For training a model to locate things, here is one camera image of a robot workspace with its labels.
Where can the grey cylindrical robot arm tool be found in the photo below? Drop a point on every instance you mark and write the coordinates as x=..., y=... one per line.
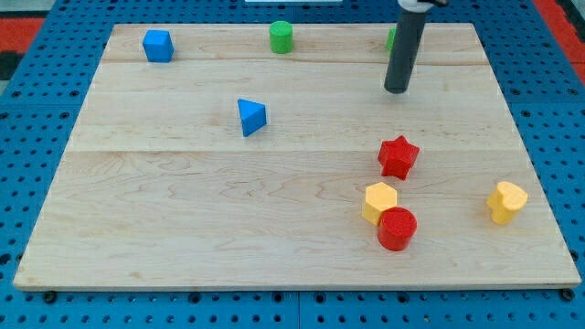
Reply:
x=410, y=26

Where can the red star block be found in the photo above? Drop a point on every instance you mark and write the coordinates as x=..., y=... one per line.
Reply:
x=397, y=157

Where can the green star block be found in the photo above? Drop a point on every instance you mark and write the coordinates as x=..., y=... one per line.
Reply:
x=390, y=38

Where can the blue triangle block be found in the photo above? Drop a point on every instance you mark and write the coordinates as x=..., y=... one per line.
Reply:
x=252, y=116

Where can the wooden board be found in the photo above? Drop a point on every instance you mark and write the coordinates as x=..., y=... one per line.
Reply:
x=159, y=191

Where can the yellow hexagon block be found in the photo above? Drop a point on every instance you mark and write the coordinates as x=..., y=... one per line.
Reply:
x=378, y=198

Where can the red cylinder block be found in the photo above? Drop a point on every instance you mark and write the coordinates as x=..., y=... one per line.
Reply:
x=397, y=227

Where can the green cylinder block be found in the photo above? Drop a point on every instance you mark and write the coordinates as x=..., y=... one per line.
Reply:
x=281, y=37

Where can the blue cube block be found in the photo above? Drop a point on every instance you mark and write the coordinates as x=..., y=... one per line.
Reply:
x=158, y=46

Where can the yellow heart block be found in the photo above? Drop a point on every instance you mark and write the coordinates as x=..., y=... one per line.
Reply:
x=505, y=201

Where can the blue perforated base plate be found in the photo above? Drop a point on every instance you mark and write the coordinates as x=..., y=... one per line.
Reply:
x=56, y=47

